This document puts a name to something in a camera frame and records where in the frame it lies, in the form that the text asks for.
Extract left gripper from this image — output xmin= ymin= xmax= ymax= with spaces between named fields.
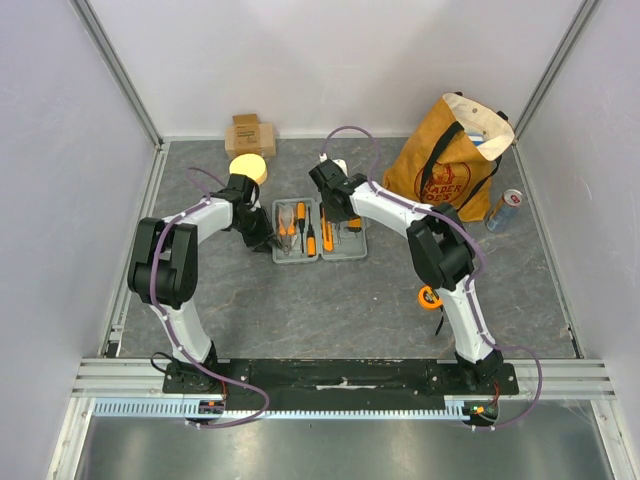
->
xmin=232 ymin=206 xmax=282 ymax=255

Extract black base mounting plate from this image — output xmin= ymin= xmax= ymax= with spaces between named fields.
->
xmin=162 ymin=359 xmax=519 ymax=410

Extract brown cardboard box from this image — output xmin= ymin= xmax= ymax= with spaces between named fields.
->
xmin=225 ymin=114 xmax=276 ymax=160

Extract orange screwdriver thin shaft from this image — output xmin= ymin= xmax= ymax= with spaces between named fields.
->
xmin=296 ymin=202 xmax=307 ymax=254

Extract orange tape measure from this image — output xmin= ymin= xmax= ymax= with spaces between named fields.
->
xmin=418 ymin=285 xmax=444 ymax=336

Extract blue drink can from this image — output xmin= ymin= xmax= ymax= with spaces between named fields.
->
xmin=485 ymin=189 xmax=523 ymax=232

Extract grey slotted cable duct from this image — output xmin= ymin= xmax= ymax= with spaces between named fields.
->
xmin=93 ymin=397 xmax=470 ymax=421

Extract orange utility knife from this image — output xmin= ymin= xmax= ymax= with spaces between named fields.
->
xmin=320 ymin=207 xmax=334 ymax=252

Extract grey plastic tool case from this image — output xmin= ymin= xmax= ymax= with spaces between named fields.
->
xmin=271 ymin=197 xmax=368 ymax=265

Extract orange screwdriver thick shaft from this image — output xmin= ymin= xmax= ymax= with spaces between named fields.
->
xmin=306 ymin=207 xmax=317 ymax=257

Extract orange handled pliers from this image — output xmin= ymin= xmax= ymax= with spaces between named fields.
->
xmin=277 ymin=203 xmax=297 ymax=256

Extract yellow round sponge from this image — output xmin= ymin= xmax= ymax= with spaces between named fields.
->
xmin=229 ymin=153 xmax=268 ymax=185

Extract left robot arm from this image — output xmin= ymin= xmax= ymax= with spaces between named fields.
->
xmin=127 ymin=174 xmax=276 ymax=394

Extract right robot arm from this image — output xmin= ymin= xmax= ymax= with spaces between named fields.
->
xmin=309 ymin=155 xmax=503 ymax=394

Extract yellow Trader Joe's tote bag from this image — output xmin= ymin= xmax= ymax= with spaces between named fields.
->
xmin=382 ymin=92 xmax=515 ymax=222

